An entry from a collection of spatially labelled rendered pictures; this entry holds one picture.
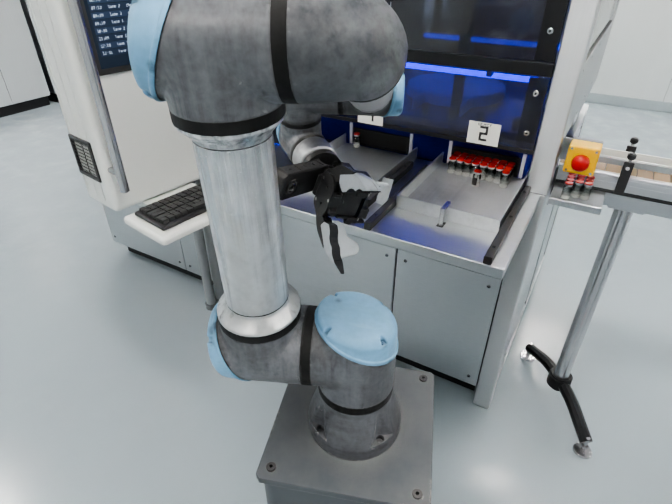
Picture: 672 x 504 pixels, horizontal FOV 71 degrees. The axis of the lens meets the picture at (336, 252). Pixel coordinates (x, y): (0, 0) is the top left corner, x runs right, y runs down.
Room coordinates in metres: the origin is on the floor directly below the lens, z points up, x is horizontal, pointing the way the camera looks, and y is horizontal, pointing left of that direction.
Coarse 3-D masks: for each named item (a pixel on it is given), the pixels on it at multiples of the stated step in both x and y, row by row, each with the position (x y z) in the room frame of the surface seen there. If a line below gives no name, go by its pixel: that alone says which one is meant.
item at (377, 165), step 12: (336, 144) 1.48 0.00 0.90; (348, 144) 1.52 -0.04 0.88; (348, 156) 1.41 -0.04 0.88; (360, 156) 1.41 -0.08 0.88; (372, 156) 1.41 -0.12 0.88; (384, 156) 1.41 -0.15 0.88; (396, 156) 1.41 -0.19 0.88; (408, 156) 1.34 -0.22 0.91; (360, 168) 1.32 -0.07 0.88; (372, 168) 1.32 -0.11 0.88; (384, 168) 1.32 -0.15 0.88; (396, 168) 1.27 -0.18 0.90
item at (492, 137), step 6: (474, 126) 1.24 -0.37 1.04; (486, 126) 1.23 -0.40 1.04; (492, 126) 1.22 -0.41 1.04; (498, 126) 1.21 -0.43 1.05; (468, 132) 1.25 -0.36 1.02; (474, 132) 1.24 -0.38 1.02; (492, 132) 1.22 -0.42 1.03; (498, 132) 1.21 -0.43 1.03; (468, 138) 1.25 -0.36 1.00; (474, 138) 1.24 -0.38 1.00; (486, 138) 1.23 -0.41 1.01; (492, 138) 1.22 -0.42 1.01; (498, 138) 1.21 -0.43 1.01; (486, 144) 1.22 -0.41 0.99; (492, 144) 1.22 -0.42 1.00
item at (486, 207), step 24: (432, 168) 1.29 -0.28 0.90; (408, 192) 1.13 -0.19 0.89; (432, 192) 1.15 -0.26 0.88; (456, 192) 1.15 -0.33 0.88; (480, 192) 1.15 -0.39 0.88; (504, 192) 1.15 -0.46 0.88; (432, 216) 1.02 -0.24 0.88; (456, 216) 0.99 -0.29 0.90; (480, 216) 0.96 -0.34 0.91; (504, 216) 0.98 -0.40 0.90
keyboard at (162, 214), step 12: (180, 192) 1.26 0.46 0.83; (192, 192) 1.26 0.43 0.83; (156, 204) 1.19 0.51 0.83; (168, 204) 1.19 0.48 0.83; (180, 204) 1.19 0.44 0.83; (192, 204) 1.19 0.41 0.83; (204, 204) 1.20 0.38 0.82; (144, 216) 1.14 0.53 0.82; (156, 216) 1.12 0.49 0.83; (168, 216) 1.12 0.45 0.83; (180, 216) 1.13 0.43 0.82; (192, 216) 1.15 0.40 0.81; (168, 228) 1.09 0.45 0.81
